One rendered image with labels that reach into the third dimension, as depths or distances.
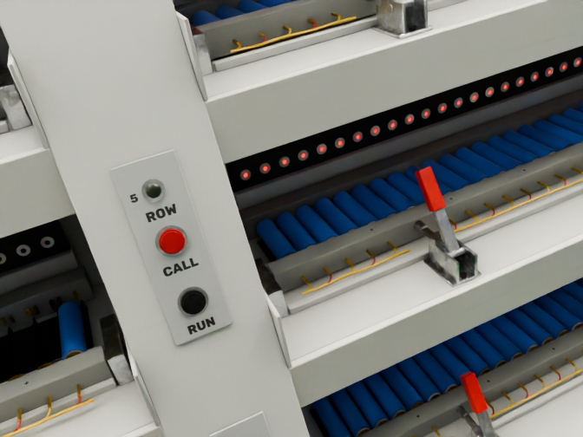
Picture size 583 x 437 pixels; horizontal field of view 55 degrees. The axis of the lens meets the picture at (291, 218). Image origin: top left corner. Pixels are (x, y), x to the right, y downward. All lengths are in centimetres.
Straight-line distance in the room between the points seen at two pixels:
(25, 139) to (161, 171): 8
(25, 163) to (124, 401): 18
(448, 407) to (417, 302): 16
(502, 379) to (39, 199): 46
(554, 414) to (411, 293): 23
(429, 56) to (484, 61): 5
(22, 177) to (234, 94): 13
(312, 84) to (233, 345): 18
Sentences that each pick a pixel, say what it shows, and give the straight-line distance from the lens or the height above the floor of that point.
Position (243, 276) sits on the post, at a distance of 38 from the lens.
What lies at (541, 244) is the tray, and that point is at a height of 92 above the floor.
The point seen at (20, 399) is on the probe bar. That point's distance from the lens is 45.
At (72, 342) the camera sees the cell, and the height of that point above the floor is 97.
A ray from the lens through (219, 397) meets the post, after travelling 41.
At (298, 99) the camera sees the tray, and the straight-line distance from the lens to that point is 38.
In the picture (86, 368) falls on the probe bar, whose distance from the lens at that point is 44.
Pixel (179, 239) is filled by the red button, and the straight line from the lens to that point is 36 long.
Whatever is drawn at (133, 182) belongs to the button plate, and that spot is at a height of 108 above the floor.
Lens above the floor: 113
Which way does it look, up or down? 16 degrees down
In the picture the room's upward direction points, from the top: 16 degrees counter-clockwise
